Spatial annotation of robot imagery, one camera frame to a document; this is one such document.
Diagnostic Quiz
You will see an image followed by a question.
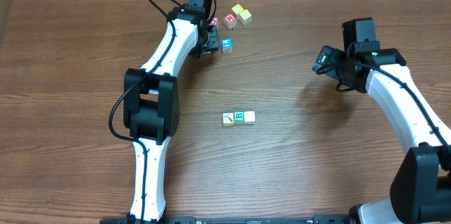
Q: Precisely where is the tan wooden picture block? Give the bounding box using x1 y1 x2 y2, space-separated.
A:
223 112 235 127

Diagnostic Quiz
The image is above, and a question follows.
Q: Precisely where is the green-edged wooden number block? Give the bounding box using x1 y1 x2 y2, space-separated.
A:
233 111 245 125

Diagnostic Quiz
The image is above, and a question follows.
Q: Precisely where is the white pattern wooden block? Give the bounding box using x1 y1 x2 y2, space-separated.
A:
244 111 256 125

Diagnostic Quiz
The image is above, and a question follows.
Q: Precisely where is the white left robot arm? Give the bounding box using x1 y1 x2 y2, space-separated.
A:
114 0 219 223

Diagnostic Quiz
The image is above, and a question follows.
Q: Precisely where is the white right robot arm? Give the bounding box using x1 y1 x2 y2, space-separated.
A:
312 18 450 223

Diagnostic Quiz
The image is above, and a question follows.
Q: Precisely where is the blue wooden block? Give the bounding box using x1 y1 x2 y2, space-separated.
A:
221 38 233 53

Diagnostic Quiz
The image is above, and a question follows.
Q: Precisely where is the red wooden block left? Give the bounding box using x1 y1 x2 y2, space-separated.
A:
209 18 218 27

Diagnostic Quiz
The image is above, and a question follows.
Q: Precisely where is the red wooden block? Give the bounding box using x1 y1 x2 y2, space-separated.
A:
223 13 237 30
209 18 218 27

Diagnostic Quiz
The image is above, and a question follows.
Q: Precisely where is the red wooden block right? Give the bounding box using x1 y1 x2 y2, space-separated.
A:
223 13 237 30

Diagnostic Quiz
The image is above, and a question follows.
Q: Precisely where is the yellow wooden block upper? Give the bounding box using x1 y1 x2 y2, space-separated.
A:
231 4 244 18

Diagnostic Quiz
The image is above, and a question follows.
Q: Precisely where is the yellow wooden block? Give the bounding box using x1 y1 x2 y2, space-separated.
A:
239 9 252 25
231 4 244 18

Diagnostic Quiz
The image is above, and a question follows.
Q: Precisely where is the yellow wooden block right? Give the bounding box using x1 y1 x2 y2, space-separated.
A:
239 9 252 25

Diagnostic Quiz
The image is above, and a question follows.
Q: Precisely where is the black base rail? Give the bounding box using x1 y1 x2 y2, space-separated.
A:
163 214 357 224

